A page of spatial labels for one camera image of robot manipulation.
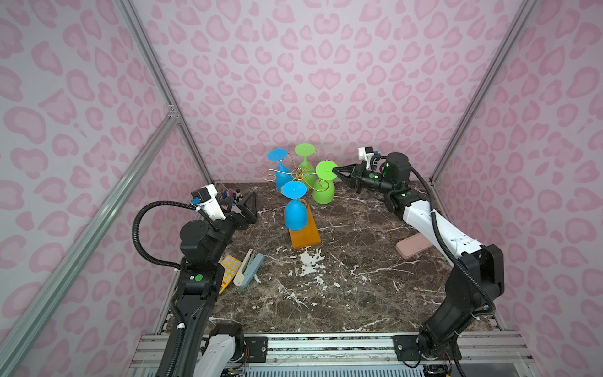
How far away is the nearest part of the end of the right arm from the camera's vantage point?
2.24ft

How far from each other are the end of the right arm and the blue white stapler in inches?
18.4

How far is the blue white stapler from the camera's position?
86 centimetres
